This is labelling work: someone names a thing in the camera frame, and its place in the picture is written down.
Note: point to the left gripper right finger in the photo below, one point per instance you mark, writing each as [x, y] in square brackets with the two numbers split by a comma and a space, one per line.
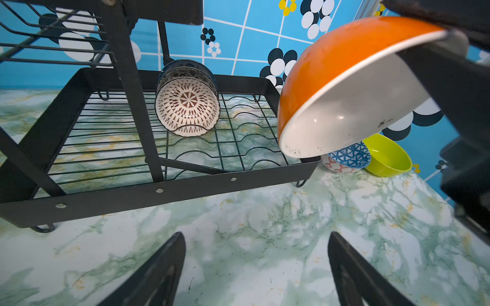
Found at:
[357, 282]

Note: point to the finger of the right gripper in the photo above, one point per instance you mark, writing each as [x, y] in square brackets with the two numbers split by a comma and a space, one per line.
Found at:
[471, 16]

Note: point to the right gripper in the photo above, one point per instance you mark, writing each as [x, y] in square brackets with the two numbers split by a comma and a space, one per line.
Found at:
[461, 89]

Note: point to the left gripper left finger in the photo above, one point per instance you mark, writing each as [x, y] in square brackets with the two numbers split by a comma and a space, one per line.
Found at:
[157, 280]

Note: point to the plain white bowl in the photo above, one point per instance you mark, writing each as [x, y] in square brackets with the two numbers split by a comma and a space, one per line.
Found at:
[351, 83]

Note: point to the blue triangle pattern bowl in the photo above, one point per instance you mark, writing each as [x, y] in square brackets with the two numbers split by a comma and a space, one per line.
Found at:
[347, 160]

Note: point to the brown white patterned bowl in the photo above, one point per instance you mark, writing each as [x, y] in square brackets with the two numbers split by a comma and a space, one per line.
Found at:
[187, 107]

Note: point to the black white leaf bowl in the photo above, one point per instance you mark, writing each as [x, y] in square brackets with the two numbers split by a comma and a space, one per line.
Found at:
[185, 68]

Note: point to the lime green bowl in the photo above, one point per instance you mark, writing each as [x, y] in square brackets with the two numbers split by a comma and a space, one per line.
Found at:
[388, 159]

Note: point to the black wire dish rack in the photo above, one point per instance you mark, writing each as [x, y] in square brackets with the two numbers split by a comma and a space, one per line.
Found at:
[80, 128]

